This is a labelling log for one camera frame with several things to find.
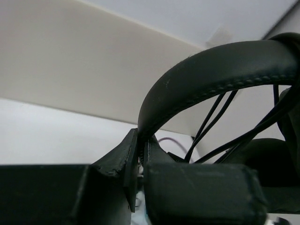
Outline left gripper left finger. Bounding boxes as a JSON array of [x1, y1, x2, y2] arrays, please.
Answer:
[[0, 129, 137, 225]]

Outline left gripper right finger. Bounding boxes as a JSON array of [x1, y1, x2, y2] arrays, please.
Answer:
[[143, 137, 268, 225]]

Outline black headset cable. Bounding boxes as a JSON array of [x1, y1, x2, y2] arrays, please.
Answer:
[[184, 84, 293, 165]]

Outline black headset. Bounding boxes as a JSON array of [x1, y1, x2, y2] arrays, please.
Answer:
[[138, 33, 300, 214]]

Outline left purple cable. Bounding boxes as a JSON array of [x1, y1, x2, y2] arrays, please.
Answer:
[[157, 137, 186, 153]]

